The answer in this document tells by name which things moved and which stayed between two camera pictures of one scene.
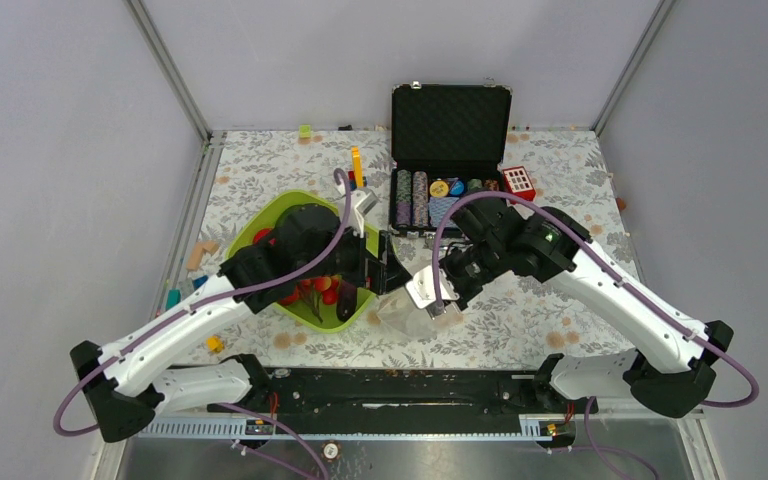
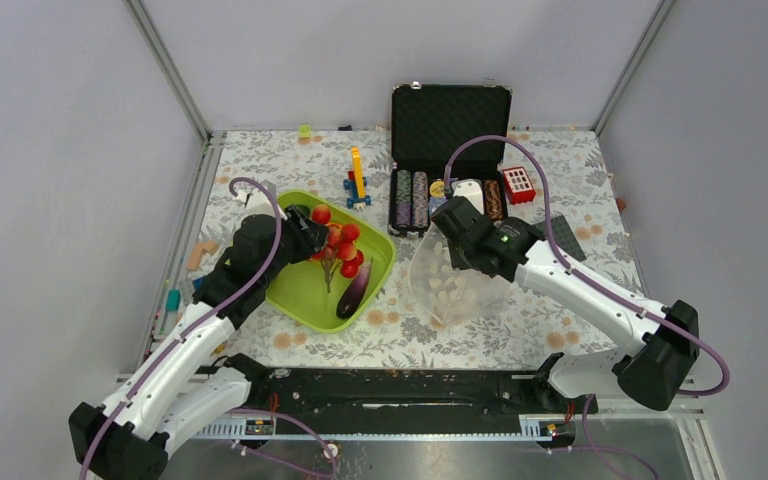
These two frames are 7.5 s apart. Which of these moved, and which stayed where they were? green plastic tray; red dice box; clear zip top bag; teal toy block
Moved: clear zip top bag
Stayed: green plastic tray; red dice box; teal toy block
